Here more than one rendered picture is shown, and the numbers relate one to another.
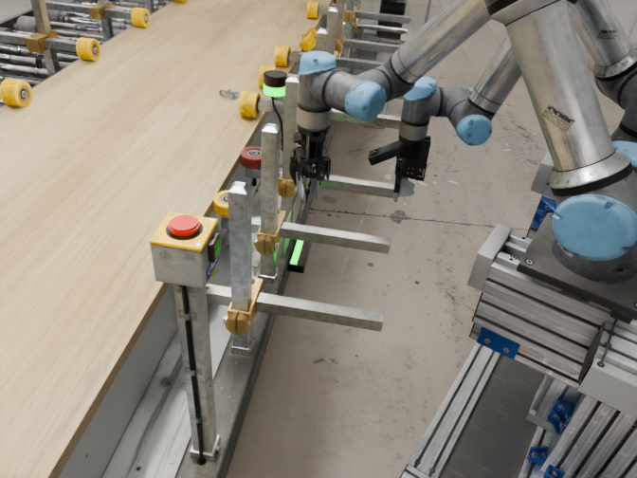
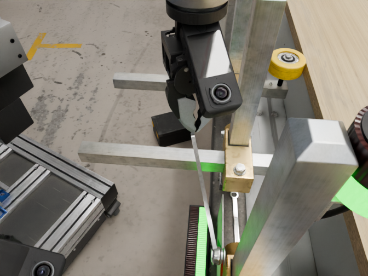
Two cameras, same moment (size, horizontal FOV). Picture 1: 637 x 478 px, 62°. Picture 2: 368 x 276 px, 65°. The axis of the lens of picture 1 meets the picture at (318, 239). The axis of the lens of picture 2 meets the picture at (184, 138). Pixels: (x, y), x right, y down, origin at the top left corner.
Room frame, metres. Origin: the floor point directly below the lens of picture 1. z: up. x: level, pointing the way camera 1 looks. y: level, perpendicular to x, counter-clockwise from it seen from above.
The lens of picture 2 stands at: (1.42, 0.02, 1.28)
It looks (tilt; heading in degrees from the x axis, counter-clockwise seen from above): 50 degrees down; 179
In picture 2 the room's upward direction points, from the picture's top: straight up
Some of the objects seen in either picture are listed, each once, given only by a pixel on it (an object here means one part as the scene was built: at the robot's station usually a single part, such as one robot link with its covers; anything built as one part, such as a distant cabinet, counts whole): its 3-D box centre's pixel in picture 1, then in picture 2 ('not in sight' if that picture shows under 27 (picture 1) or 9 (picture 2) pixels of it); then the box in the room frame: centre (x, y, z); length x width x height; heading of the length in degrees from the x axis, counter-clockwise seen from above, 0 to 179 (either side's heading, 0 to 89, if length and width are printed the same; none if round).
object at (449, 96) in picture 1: (458, 104); not in sight; (1.32, -0.33, 1.12); 0.11 x 0.11 x 0.08; 7
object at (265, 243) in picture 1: (270, 231); (236, 155); (1.09, 0.12, 0.84); 0.13 x 0.06 x 0.05; 174
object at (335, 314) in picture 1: (284, 306); (199, 85); (0.85, 0.06, 0.81); 0.43 x 0.03 x 0.04; 84
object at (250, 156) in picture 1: (254, 168); not in sight; (1.36, 0.21, 0.85); 0.08 x 0.08 x 0.11
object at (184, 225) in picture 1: (184, 228); not in sight; (0.56, 0.18, 1.22); 0.04 x 0.04 x 0.02
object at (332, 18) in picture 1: (327, 72); not in sight; (2.06, 0.02, 0.91); 0.03 x 0.03 x 0.48; 84
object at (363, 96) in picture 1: (359, 94); not in sight; (1.04, -0.06, 1.23); 0.11 x 0.11 x 0.08; 52
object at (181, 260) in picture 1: (187, 251); not in sight; (0.56, 0.18, 1.18); 0.07 x 0.07 x 0.08; 84
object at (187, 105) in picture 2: (315, 189); (183, 105); (1.09, 0.02, 0.97); 0.06 x 0.03 x 0.09; 14
